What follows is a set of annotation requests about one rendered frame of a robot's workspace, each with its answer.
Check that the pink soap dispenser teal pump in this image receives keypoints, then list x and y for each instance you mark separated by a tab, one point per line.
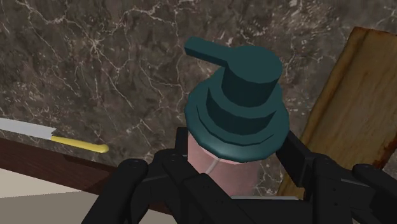
238	102

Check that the wooden cutting board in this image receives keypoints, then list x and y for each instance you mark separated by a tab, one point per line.
353	114

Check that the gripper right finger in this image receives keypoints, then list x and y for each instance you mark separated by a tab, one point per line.
335	186

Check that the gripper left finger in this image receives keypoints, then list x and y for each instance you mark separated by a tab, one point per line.
173	183

